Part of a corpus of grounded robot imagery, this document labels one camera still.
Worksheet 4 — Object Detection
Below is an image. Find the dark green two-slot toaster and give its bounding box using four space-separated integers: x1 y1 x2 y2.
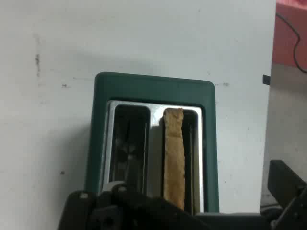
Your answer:
84 71 220 213

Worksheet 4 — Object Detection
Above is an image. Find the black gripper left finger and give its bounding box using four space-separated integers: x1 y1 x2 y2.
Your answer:
57 165 209 230

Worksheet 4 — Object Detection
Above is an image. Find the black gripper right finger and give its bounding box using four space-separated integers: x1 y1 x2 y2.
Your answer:
267 159 307 230

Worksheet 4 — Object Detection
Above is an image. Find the brown toast slice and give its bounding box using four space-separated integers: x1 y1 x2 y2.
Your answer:
162 107 186 211

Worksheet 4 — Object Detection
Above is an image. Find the black cable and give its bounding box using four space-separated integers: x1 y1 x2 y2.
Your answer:
275 11 307 74

